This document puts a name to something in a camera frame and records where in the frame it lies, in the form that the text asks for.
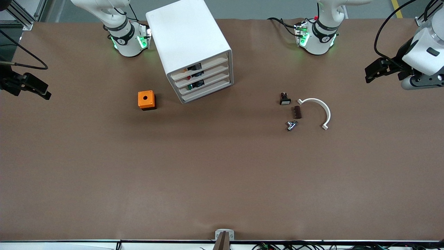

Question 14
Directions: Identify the white plastic drawer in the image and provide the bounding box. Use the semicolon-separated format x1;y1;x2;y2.
174;65;229;88
172;57;229;81
181;80;231;102
178;73;230;95

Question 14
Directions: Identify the white drawer cabinet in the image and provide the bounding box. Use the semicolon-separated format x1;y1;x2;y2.
145;0;234;104

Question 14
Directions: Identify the black cable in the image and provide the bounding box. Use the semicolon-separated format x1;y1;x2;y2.
0;29;49;70
374;0;418;60
267;17;299;37

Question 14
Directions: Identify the aluminium profile frame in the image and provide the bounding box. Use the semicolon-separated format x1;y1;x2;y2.
0;0;48;31
415;0;444;27

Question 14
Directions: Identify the white curved plastic bracket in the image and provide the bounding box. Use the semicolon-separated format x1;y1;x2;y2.
297;98;331;131

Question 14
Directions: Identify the orange button enclosure box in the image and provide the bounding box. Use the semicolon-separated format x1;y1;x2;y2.
138;90;157;111

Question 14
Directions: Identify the bundle of black cables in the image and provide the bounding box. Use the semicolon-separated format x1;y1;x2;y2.
251;241;444;250

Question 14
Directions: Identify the grey metal table bracket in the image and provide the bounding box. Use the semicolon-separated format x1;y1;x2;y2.
215;229;235;241

